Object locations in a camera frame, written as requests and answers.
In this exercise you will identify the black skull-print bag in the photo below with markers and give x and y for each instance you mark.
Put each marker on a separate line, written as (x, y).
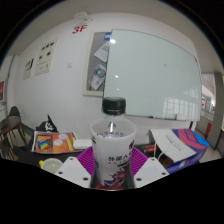
(48, 126)

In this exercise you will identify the flat round red coaster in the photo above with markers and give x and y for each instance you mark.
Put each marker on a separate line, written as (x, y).
(110, 189)

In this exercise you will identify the red floor number sign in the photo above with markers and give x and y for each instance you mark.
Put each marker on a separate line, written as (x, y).
(79, 29)

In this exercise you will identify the white paper sheet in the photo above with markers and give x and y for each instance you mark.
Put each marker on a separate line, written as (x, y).
(102, 51)

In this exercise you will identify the small blue card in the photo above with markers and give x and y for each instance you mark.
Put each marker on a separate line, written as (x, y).
(107, 36)

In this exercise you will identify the colourful round-print flyer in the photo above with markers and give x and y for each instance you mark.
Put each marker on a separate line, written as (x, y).
(98, 76)

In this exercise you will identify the red and black tool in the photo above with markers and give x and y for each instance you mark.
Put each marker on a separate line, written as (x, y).
(150, 148)

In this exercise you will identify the grey pin board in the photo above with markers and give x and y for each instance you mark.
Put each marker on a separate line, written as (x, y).
(90, 56)

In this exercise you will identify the clear black-capped drink bottle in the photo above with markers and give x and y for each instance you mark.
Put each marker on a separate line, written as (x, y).
(113, 146)

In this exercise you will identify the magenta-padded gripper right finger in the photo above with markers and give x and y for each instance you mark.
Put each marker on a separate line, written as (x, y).
(151, 170)

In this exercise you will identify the small white wall poster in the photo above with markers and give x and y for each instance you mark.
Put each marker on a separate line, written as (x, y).
(28, 68)

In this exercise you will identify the blue and white cardboard box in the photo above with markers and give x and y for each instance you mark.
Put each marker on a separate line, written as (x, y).
(186, 146)

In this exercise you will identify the colourful orange book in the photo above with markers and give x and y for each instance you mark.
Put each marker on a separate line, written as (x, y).
(53, 141)

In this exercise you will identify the small flat white box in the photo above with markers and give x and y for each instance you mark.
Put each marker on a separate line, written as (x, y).
(82, 144)

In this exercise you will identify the large white wall poster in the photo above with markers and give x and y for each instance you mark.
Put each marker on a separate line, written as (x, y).
(46, 56)

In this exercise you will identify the large whiteboard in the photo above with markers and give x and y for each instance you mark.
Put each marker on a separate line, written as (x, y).
(150, 73)

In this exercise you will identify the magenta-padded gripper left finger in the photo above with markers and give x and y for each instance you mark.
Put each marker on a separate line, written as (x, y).
(71, 170)

